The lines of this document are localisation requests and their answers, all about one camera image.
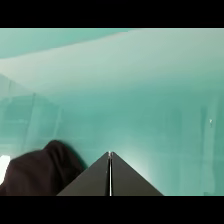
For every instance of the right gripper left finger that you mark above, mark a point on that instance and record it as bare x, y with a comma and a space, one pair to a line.
93, 181

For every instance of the dark brown garment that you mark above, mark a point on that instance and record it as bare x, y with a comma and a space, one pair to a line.
40, 171

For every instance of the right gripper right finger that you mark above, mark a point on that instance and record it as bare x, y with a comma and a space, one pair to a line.
128, 182

